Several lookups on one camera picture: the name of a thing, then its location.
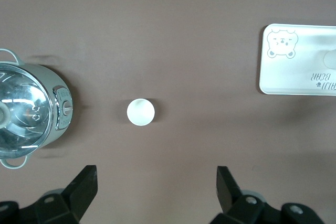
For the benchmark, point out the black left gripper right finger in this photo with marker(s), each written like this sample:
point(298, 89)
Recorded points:
point(228, 195)

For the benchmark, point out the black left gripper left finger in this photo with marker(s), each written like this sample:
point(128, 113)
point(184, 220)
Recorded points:
point(78, 195)

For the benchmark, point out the white plastic cup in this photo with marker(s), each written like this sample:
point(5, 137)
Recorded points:
point(140, 112)

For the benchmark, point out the glass pot lid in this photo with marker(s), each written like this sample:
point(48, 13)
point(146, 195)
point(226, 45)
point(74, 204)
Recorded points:
point(23, 98)

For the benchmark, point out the grey pot, glass lid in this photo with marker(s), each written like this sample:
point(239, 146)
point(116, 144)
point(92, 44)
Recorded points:
point(56, 77)

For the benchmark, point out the cream tray with bear print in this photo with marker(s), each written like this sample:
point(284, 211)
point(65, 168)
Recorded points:
point(288, 77)

